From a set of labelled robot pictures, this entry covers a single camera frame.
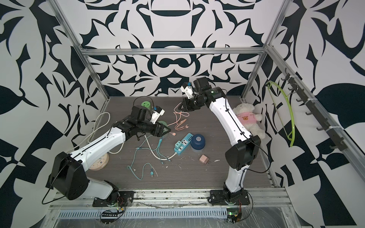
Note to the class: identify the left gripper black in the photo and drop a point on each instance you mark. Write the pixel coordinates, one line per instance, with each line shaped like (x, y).
(160, 133)

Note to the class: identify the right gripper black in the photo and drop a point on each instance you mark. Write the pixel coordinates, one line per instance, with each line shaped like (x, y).
(187, 107)

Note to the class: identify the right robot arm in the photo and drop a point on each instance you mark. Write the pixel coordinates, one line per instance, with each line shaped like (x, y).
(244, 148)

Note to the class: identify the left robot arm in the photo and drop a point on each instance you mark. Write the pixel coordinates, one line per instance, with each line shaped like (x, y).
(68, 174)

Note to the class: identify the green lidded round tin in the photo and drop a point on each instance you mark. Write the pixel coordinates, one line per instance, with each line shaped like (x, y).
(146, 104)

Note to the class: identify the white teddy bear pink shirt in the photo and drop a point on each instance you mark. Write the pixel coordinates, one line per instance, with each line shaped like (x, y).
(249, 119)

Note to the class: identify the teal power strip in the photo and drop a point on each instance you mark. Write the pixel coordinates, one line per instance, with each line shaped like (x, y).
(181, 145)

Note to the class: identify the pink round clock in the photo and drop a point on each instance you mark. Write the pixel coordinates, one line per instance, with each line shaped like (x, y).
(100, 163)

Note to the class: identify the pink charger plug cube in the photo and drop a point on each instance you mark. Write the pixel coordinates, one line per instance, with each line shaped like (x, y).
(204, 159)

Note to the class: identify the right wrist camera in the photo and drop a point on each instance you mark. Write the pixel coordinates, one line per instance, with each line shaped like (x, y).
(188, 89)

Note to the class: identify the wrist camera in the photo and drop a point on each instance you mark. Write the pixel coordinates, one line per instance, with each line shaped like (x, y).
(157, 112)
(188, 89)

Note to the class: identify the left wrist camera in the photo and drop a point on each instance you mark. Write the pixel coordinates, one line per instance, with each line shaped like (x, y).
(157, 112)

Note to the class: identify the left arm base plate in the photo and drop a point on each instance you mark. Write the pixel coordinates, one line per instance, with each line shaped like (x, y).
(116, 199)

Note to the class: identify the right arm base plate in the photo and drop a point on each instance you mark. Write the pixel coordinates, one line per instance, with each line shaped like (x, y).
(225, 197)

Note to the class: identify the black wall hook rail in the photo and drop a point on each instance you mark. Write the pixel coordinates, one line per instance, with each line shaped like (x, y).
(317, 110)

